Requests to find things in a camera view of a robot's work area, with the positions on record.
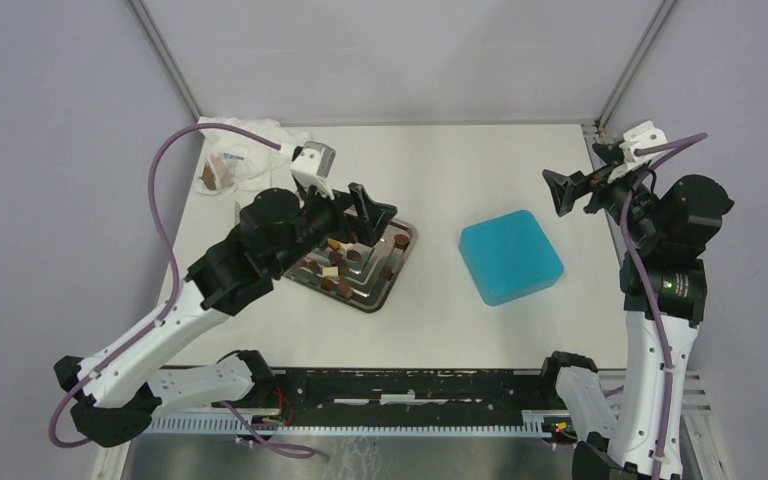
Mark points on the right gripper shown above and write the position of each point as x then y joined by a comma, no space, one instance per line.
567,189

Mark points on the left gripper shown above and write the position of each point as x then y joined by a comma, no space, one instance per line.
372,217

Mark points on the steel tray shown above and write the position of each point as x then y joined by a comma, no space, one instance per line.
354,274

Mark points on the teal box lid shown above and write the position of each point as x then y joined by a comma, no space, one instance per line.
515,231

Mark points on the teal chocolate box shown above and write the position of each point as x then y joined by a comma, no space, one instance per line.
501,277

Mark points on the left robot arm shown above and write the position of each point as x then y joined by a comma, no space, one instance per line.
117,393

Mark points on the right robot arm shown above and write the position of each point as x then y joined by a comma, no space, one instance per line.
663,281

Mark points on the plastic bag with chocolate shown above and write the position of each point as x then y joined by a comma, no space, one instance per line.
218,175

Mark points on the white crumpled cloth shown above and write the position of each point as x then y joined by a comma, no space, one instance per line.
259,160

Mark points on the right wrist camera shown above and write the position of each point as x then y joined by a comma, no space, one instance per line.
644,135

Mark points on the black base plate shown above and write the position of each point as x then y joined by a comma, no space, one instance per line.
379,398

